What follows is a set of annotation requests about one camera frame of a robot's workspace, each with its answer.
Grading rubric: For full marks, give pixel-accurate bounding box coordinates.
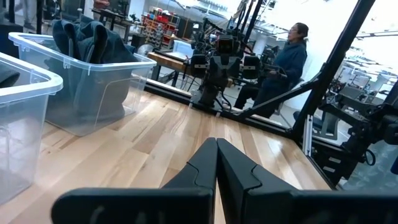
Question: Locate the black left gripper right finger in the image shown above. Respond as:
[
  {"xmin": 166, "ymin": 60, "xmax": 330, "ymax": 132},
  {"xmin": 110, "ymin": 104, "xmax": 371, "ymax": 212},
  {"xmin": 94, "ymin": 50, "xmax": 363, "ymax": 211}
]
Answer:
[{"xmin": 217, "ymin": 138, "xmax": 398, "ymax": 224}]

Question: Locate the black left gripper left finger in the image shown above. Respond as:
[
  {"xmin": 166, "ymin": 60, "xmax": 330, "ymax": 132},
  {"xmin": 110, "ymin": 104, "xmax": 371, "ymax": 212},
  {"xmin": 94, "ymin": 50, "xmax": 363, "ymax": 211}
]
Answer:
[{"xmin": 51, "ymin": 138, "xmax": 218, "ymax": 224}]

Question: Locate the white plastic box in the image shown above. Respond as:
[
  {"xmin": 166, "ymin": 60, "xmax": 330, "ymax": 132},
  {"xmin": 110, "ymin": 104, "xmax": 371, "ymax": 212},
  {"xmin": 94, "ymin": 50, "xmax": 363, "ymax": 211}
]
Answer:
[{"xmin": 172, "ymin": 39, "xmax": 195, "ymax": 60}]

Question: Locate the wooden workbench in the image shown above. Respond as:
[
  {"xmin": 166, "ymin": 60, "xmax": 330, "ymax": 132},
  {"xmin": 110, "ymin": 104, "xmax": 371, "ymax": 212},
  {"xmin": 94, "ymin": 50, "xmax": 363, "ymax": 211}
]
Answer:
[{"xmin": 147, "ymin": 51, "xmax": 234, "ymax": 88}]

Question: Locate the shelf with coloured bins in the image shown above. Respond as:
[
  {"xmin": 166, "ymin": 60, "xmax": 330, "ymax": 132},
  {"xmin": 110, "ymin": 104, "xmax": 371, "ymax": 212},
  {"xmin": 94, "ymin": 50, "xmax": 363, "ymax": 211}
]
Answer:
[{"xmin": 141, "ymin": 7, "xmax": 181, "ymax": 47}]

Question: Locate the clear plastic storage bin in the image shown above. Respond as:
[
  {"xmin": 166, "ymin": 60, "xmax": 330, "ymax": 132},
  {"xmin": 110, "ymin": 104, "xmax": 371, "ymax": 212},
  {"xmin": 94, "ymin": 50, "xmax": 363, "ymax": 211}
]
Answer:
[
  {"xmin": 0, "ymin": 52, "xmax": 64, "ymax": 206},
  {"xmin": 8, "ymin": 32, "xmax": 157, "ymax": 137}
]

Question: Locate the black machinery assembly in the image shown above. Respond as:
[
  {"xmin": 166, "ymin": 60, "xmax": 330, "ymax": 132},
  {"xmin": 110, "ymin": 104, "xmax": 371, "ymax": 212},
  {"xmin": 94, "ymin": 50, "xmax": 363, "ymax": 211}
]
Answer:
[{"xmin": 310, "ymin": 79, "xmax": 398, "ymax": 187}]

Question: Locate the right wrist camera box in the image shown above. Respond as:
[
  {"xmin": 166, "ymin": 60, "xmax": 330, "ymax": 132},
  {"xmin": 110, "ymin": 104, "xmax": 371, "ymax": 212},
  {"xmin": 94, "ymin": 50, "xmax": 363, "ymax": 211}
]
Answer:
[{"xmin": 216, "ymin": 34, "xmax": 234, "ymax": 56}]

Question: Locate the silver frame bracket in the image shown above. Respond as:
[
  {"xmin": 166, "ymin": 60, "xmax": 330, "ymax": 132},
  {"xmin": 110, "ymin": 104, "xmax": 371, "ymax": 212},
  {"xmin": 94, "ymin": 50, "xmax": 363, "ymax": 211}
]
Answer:
[{"xmin": 302, "ymin": 114, "xmax": 314, "ymax": 157}]

